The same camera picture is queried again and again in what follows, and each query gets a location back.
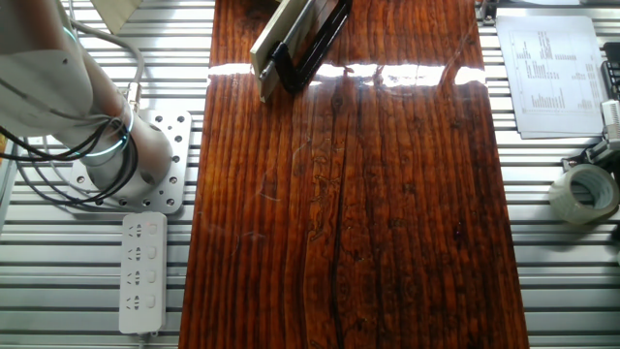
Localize brown wooden board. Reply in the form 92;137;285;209
177;0;530;349

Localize black screw clamp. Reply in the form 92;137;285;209
259;0;354;96

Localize white power strip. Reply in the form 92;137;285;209
118;211;169;336

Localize dark metal clamp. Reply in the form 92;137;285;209
477;0;500;26

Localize clear tape roll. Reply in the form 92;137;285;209
548;163;620;226

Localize printed paper sheets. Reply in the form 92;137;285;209
494;14;609;141

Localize black keyboard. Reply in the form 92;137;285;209
600;42;620;101

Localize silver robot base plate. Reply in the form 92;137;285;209
65;109;194;215

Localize cream wooden frame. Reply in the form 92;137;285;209
89;0;321;104

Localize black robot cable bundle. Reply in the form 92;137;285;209
0;115;140;208

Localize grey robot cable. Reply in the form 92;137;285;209
67;18;146;115

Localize small grey metal bracket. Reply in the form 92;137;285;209
561;139;620;174

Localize silver ribbed camera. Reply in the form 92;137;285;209
600;99;620;143

